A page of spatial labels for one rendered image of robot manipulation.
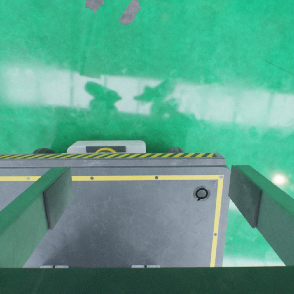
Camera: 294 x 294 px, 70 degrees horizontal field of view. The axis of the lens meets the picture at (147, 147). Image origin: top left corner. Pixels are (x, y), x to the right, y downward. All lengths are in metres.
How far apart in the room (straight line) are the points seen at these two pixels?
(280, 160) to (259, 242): 0.40
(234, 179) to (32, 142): 0.85
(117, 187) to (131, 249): 0.19
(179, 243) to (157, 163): 0.24
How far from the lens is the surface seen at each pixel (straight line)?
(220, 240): 0.66
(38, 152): 0.81
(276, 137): 0.97
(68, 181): 0.17
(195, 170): 0.53
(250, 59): 0.89
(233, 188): 0.17
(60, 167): 0.17
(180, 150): 0.73
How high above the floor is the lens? 0.80
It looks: 74 degrees down
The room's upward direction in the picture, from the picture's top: 180 degrees counter-clockwise
